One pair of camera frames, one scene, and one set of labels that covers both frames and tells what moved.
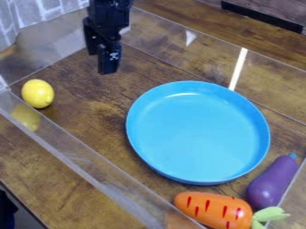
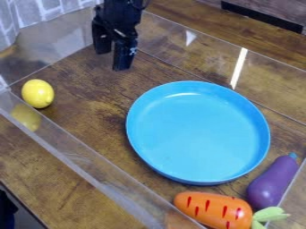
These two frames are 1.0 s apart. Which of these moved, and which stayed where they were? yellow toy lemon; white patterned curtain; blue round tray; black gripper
Moved: black gripper
Stayed: yellow toy lemon; white patterned curtain; blue round tray
